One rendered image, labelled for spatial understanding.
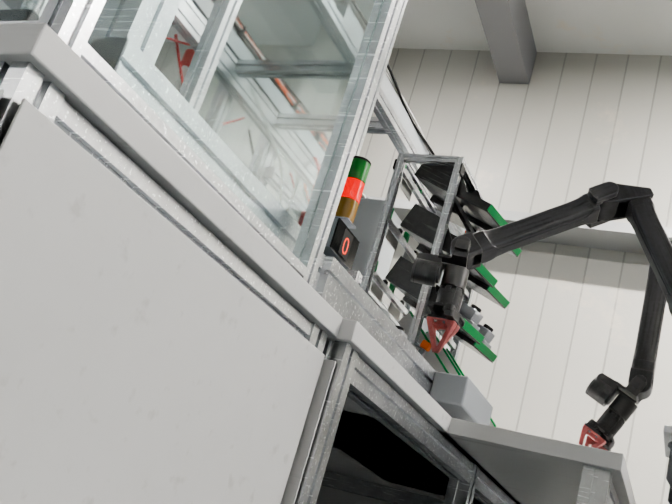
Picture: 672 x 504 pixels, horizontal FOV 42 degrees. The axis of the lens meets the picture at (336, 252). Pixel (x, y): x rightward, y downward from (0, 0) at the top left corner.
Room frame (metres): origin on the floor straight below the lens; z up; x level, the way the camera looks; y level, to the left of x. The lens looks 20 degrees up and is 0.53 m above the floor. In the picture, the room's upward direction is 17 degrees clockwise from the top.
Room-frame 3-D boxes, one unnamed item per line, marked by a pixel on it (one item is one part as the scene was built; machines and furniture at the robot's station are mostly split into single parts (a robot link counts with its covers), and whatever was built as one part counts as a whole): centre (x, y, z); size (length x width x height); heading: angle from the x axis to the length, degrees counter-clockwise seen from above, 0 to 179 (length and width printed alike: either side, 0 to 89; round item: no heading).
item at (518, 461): (1.99, -0.44, 0.84); 0.90 x 0.70 x 0.03; 154
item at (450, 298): (1.88, -0.28, 1.17); 0.10 x 0.07 x 0.07; 151
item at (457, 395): (1.75, -0.34, 0.93); 0.21 x 0.07 x 0.06; 151
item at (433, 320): (1.89, -0.28, 1.10); 0.07 x 0.07 x 0.09; 61
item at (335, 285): (1.61, -0.19, 0.91); 0.89 x 0.06 x 0.11; 151
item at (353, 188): (1.82, 0.01, 1.34); 0.05 x 0.05 x 0.05
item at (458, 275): (1.88, -0.27, 1.23); 0.07 x 0.06 x 0.07; 75
